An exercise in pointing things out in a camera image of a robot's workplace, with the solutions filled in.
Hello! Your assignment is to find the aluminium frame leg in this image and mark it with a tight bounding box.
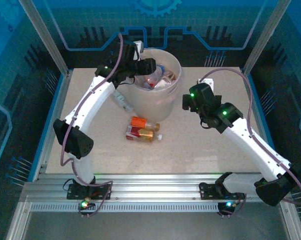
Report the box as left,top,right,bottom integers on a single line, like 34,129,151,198
5,201,33,240
279,201,301,240

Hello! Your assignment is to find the orange label amber bottle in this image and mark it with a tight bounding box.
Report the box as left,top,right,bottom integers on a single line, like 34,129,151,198
130,116,161,131

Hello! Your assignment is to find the red label tea bottle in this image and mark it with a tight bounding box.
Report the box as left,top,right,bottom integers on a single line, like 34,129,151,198
125,125,164,143

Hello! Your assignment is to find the blue table edge strip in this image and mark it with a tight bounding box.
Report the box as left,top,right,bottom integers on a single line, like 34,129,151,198
27,73,74,182
241,69,286,182

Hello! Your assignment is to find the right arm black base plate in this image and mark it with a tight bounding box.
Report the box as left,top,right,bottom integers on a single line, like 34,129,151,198
198,181,246,201

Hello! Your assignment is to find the aluminium frame post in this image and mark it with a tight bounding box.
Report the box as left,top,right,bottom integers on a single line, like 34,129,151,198
18,0,73,77
241,0,293,77

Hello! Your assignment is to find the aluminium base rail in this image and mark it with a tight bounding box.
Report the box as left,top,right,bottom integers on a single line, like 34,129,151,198
20,173,293,202

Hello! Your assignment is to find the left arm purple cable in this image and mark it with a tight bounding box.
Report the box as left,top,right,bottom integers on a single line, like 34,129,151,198
60,32,124,218

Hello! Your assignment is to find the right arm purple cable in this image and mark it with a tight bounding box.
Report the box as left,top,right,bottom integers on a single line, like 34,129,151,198
199,67,301,218

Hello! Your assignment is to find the slotted cable duct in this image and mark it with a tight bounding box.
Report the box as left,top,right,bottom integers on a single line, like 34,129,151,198
29,202,283,213

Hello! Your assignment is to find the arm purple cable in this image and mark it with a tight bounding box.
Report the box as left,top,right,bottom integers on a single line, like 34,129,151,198
60,32,124,218
199,67,301,218

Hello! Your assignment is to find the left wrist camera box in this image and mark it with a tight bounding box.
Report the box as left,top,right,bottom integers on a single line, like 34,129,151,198
134,40,145,54

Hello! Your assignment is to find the small clear bottle green label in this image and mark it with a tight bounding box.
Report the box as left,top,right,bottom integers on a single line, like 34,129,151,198
112,90,134,113

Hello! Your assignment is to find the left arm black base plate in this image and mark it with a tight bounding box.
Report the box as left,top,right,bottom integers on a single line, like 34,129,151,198
66,183,114,201

